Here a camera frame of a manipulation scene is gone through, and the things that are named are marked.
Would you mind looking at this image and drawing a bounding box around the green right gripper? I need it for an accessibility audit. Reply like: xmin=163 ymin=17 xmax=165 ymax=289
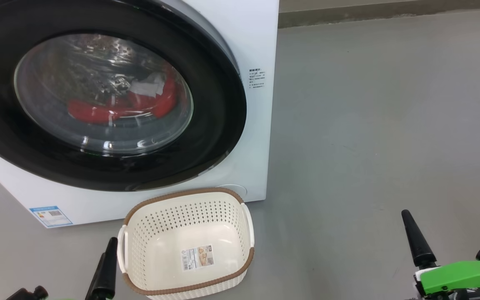
xmin=401 ymin=210 xmax=480 ymax=300

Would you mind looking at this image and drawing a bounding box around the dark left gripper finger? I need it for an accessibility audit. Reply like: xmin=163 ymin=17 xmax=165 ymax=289
xmin=85 ymin=237 xmax=118 ymax=300

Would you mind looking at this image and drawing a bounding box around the red garment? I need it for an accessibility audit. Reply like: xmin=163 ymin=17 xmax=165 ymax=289
xmin=67 ymin=67 xmax=178 ymax=125

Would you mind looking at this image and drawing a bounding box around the black round washer door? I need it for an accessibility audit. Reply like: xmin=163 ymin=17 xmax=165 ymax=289
xmin=0 ymin=0 xmax=248 ymax=192

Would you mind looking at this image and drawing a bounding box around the cream perforated laundry basket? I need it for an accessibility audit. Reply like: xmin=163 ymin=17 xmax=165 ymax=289
xmin=117 ymin=187 xmax=255 ymax=300

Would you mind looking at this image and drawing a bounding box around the printed product label sticker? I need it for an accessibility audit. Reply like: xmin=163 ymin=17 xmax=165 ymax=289
xmin=181 ymin=245 xmax=215 ymax=271

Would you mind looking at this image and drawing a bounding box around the white front-load washing machine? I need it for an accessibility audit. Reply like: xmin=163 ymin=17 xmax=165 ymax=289
xmin=0 ymin=0 xmax=280 ymax=229

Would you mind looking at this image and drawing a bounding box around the blue energy label sticker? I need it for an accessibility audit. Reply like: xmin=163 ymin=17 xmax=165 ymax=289
xmin=29 ymin=205 xmax=74 ymax=228

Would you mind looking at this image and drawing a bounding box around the round drain filter cover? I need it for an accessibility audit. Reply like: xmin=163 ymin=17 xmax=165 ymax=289
xmin=215 ymin=185 xmax=248 ymax=198

